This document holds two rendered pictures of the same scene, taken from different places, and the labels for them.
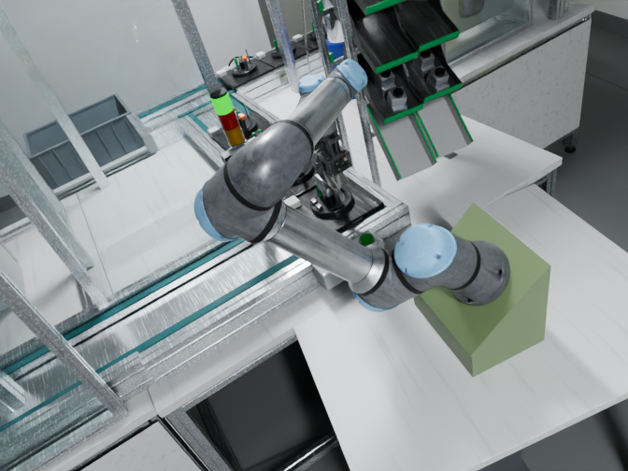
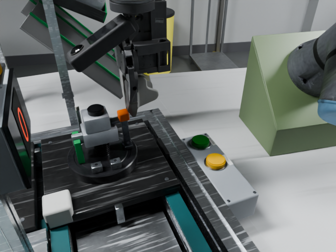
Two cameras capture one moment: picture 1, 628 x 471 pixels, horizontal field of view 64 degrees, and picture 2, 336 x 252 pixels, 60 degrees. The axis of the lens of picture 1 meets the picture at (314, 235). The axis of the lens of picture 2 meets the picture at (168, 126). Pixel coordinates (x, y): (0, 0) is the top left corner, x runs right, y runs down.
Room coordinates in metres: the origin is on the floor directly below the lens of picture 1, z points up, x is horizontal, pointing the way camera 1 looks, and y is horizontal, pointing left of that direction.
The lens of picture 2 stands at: (1.19, 0.37, 1.37)
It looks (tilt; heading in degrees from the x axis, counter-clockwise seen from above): 35 degrees down; 267
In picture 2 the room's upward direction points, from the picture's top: straight up
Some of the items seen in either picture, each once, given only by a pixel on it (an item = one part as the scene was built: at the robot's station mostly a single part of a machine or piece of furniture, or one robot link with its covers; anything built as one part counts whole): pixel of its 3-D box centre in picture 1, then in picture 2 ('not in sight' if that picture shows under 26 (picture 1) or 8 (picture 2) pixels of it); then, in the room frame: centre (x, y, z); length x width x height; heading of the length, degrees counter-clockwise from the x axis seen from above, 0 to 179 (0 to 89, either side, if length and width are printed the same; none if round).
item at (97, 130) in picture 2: (324, 180); (92, 124); (1.31, -0.08, 1.06); 0.08 x 0.04 x 0.07; 19
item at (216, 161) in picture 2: not in sight; (215, 162); (1.07, -0.08, 0.96); 0.04 x 0.04 x 0.02
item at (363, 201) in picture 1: (333, 206); (104, 162); (1.30, -0.09, 0.96); 0.24 x 0.24 x 0.02; 19
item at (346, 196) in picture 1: (331, 201); (103, 155); (1.30, -0.09, 0.98); 0.14 x 0.14 x 0.02
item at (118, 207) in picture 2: not in sight; (119, 213); (1.26, 0.03, 0.95); 0.01 x 0.01 x 0.04; 19
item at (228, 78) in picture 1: (242, 64); not in sight; (2.66, 0.08, 1.01); 0.24 x 0.24 x 0.13; 19
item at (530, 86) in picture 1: (466, 108); not in sight; (2.50, -1.06, 0.43); 1.11 x 0.68 x 0.86; 109
